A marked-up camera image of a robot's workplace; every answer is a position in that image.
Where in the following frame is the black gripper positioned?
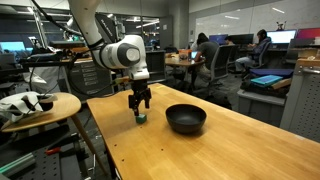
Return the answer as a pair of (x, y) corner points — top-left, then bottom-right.
(128, 79), (152, 117)

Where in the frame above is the green rectangular block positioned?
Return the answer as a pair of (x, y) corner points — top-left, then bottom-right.
(135, 113), (148, 125)

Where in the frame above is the black bowl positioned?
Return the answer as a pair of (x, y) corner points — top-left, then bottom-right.
(165, 103), (208, 135)

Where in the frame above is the black labelled cabinet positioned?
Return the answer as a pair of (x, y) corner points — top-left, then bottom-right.
(67, 59), (115, 102)

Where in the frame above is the wooden meeting table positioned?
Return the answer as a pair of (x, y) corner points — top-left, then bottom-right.
(164, 54), (205, 92)

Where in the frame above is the orange container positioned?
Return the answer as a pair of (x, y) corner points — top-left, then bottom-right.
(177, 48), (193, 61)

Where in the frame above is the round wooden side table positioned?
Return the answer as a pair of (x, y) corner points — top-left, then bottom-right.
(0, 92), (111, 178)

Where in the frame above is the black box with white print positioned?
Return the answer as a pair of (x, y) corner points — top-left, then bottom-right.
(94, 12), (118, 44)

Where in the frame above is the seated person in grey shirt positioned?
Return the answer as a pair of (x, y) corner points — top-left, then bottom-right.
(194, 33), (220, 86)

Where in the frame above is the grey office chair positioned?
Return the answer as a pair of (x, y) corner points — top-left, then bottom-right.
(205, 44), (236, 93)

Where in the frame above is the small black cup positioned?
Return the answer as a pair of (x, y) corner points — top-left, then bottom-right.
(37, 97), (54, 112)

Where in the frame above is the blue lit computer monitor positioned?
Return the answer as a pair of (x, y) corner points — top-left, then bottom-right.
(209, 34), (229, 46)

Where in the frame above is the seated person with dark hair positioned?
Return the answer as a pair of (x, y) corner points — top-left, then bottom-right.
(224, 35), (236, 46)

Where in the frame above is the black perforated breadboard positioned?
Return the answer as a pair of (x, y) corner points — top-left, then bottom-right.
(12, 146), (85, 180)

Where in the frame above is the grey storage bin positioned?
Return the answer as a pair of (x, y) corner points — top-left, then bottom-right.
(236, 88), (289, 128)

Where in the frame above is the dark computer monitor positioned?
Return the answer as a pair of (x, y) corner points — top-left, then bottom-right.
(229, 33), (255, 46)

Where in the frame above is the white crumpled cloth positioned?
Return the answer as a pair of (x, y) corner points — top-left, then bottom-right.
(0, 91), (58, 123)

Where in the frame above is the teal flat box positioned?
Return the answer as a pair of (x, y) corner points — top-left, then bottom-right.
(250, 74), (284, 88)

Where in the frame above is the seated person in blue hoodie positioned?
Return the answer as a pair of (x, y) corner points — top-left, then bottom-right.
(234, 29), (272, 73)

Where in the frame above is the dark office chair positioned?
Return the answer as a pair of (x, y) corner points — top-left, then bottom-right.
(255, 41), (272, 70)

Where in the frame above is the dark blue cushion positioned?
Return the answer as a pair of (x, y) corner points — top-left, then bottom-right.
(249, 68), (295, 80)

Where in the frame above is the pale green bar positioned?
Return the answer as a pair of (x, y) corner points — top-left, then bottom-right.
(0, 152), (36, 178)

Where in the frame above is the cyan lit computer monitor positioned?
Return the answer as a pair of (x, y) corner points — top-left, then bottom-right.
(0, 41), (27, 53)

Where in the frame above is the wooden plank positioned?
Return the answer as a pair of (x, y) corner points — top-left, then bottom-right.
(271, 77), (293, 91)

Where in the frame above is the lit white computer monitor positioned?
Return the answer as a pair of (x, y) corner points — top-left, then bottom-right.
(266, 29), (298, 45)

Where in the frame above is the grey perforated metal cabinet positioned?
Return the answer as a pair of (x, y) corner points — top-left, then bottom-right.
(279, 58), (320, 143)

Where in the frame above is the red lit computer monitor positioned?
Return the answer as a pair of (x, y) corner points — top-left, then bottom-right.
(296, 27), (320, 40)

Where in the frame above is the red handled tool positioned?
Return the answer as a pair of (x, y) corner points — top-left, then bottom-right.
(44, 146), (63, 157)

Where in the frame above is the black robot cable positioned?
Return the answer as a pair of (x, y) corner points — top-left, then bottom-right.
(31, 0), (83, 38)

